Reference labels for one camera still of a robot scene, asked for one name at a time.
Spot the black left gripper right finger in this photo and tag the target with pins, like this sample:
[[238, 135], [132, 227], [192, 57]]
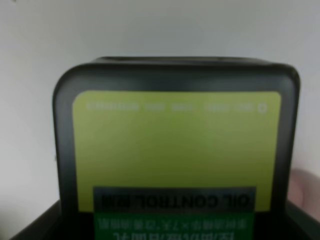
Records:
[[298, 225]]

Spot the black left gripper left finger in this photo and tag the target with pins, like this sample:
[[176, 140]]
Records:
[[44, 226]]

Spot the black green pump bottle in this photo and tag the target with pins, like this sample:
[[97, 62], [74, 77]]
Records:
[[175, 148]]

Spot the translucent purple cup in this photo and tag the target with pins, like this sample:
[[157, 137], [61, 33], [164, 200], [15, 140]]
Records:
[[304, 192]]

